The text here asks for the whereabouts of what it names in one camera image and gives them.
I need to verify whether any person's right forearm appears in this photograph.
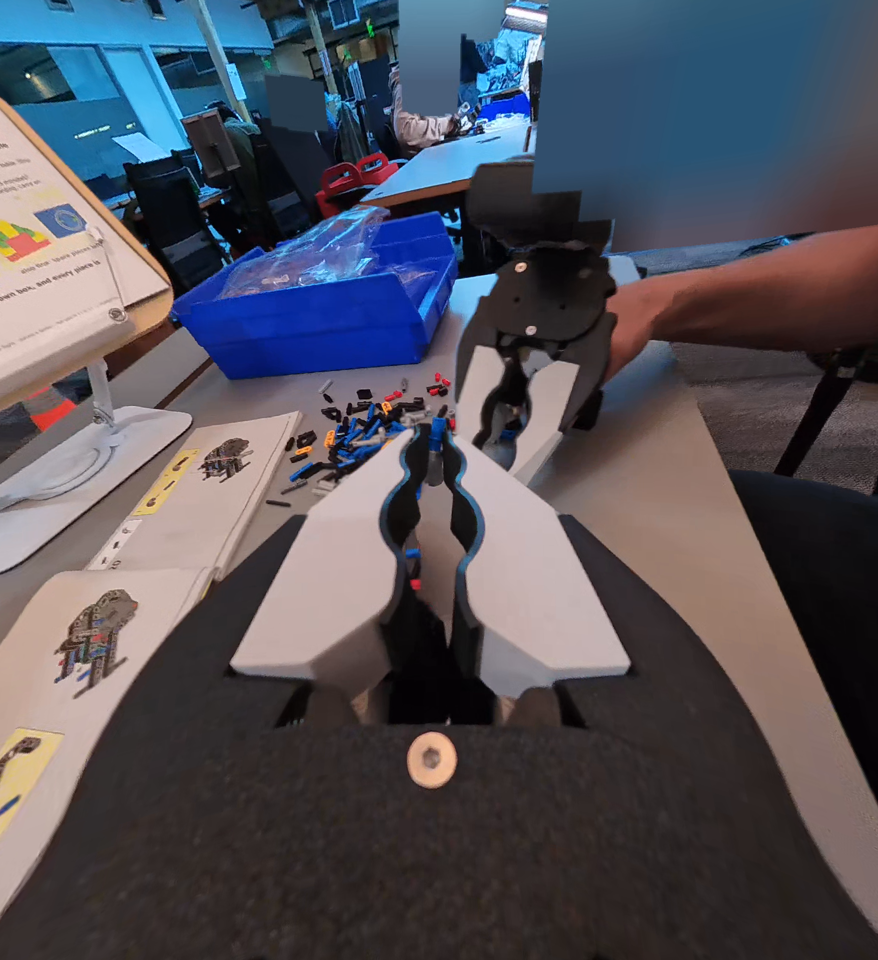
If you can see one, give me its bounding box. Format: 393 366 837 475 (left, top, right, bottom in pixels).
664 219 878 360

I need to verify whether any white metal stand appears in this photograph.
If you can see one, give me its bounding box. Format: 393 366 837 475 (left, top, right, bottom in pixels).
0 358 194 579

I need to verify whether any clear plastic bag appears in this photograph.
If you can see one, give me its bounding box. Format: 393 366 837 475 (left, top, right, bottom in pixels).
217 204 428 301

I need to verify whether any pile of small lego pieces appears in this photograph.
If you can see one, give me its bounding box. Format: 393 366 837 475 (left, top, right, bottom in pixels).
265 371 456 511

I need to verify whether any person's leg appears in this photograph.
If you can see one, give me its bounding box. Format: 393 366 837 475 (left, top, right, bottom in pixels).
730 463 878 852

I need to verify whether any person's right hand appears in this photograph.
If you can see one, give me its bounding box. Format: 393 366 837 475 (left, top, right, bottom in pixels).
605 287 674 381

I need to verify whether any white background table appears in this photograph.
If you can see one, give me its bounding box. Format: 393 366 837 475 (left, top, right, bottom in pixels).
360 120 537 213

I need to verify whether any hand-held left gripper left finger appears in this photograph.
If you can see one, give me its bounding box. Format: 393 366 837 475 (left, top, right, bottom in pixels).
230 429 425 725

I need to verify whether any red plastic chair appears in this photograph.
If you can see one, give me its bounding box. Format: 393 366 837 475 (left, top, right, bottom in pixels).
315 152 402 220

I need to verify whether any blue plastic bin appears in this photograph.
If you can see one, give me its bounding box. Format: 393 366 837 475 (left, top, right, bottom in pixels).
171 211 460 381

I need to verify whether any black office chair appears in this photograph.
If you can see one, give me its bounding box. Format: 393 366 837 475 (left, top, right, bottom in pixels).
122 153 231 295

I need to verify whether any small blue grey lego subassembly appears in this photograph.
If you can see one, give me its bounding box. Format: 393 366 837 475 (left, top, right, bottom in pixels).
422 420 452 489

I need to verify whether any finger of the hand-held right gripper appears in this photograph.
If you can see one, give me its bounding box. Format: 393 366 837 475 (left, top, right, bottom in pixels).
455 345 530 451
510 358 584 486

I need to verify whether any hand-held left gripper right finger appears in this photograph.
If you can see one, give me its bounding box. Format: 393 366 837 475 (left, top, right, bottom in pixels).
445 431 632 723

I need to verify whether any wooden display board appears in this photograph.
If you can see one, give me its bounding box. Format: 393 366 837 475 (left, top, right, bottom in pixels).
0 71 179 436

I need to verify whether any lego instruction booklet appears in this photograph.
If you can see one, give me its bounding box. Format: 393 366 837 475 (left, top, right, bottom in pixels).
0 410 306 864

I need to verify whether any black stool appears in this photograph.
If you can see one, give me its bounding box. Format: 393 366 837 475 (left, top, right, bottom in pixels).
775 337 878 478

